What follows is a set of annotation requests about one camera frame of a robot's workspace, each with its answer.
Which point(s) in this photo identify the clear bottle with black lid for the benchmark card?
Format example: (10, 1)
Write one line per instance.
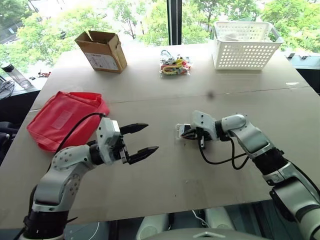
(16, 76)

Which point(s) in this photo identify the pale grey rounded shape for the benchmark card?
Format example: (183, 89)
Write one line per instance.
(218, 220)
(155, 226)

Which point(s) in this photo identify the white perforated plastic basket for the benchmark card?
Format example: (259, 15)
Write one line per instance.
(243, 53)

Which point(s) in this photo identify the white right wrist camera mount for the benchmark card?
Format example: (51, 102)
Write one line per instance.
(203, 122)

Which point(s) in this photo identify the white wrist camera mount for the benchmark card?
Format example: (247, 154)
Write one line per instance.
(203, 122)
(107, 140)

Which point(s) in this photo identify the small dark parts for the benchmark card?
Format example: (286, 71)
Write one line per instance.
(41, 74)

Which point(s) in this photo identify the grey robot torso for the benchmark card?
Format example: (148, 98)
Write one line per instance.
(225, 235)

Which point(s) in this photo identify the clear bag of colourful items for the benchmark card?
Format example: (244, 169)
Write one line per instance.
(175, 66)

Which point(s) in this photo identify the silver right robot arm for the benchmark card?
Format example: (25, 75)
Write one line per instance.
(260, 147)

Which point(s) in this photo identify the clear phone case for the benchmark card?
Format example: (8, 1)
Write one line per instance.
(177, 131)

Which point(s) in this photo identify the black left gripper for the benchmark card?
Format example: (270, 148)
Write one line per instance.
(122, 151)

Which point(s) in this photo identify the small grey gadget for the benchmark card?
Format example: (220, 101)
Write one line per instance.
(291, 55)
(304, 57)

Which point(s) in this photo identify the dark window frame post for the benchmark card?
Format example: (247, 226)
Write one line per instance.
(174, 22)

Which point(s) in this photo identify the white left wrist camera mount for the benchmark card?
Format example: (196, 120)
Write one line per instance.
(107, 140)

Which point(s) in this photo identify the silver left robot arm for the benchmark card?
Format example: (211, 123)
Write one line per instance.
(65, 172)

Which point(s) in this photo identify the black chair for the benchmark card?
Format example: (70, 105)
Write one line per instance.
(6, 135)

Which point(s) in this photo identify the red fabric pouch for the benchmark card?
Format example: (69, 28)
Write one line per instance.
(57, 120)

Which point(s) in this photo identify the black side table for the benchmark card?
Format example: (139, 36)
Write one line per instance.
(307, 67)
(17, 105)

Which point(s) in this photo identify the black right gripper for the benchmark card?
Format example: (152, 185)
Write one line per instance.
(203, 136)

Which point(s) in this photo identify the open brown cardboard box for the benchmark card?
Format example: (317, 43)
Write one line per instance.
(105, 56)

